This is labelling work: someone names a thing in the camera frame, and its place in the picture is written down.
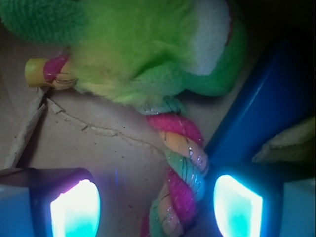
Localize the multicolored twisted rope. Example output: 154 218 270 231
24 54 210 237

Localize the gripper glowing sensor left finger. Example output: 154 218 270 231
0 168 100 237

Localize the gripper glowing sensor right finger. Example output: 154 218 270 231
210 162 316 237

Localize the green plush frog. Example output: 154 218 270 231
0 0 247 105

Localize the blue plastic block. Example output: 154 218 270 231
205 38 315 165

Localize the brown paper bag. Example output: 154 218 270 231
0 24 316 237

